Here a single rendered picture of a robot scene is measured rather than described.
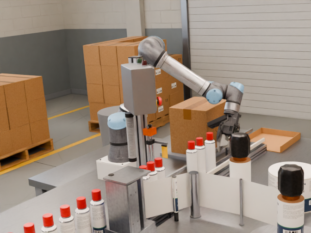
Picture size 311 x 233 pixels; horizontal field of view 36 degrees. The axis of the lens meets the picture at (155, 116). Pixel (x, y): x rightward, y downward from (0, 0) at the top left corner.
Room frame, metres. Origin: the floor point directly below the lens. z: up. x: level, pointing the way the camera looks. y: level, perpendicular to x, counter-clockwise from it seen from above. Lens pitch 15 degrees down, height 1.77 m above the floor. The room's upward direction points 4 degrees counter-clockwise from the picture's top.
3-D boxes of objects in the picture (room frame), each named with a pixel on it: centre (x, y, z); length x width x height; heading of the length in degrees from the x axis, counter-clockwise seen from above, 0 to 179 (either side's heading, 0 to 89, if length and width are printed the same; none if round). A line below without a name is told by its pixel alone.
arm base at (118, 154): (2.36, 0.19, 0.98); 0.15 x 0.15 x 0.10
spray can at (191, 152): (2.10, -0.16, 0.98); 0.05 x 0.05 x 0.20
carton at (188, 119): (2.70, -0.26, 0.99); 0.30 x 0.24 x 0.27; 146
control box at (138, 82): (1.95, 0.06, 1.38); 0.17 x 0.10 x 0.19; 17
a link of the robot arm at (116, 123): (2.37, 0.19, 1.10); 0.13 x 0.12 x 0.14; 169
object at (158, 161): (1.90, 0.00, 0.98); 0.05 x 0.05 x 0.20
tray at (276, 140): (2.77, -0.69, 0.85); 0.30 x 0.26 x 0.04; 142
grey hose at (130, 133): (1.92, 0.11, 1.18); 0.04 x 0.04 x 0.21
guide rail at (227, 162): (2.19, -0.28, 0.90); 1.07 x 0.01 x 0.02; 142
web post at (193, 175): (1.76, -0.14, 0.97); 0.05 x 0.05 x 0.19
